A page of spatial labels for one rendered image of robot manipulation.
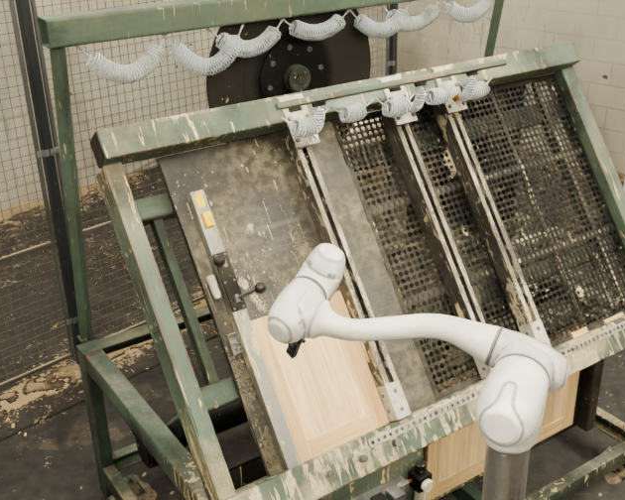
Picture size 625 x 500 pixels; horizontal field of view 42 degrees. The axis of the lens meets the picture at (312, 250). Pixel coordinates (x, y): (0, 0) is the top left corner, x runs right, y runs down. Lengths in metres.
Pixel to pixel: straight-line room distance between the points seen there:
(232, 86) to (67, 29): 0.71
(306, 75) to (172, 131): 0.89
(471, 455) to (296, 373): 1.13
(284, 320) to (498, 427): 0.55
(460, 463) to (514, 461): 1.62
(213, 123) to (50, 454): 2.22
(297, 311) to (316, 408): 0.85
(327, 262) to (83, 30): 1.33
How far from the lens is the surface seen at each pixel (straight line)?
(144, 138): 2.68
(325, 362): 2.80
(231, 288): 2.67
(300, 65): 3.41
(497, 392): 1.84
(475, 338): 2.01
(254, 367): 2.66
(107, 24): 2.99
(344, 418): 2.81
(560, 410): 3.95
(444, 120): 3.33
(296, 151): 2.90
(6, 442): 4.58
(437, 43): 8.89
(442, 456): 3.47
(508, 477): 2.00
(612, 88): 7.94
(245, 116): 2.83
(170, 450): 2.99
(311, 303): 1.98
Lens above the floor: 2.63
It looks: 25 degrees down
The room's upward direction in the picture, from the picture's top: 1 degrees counter-clockwise
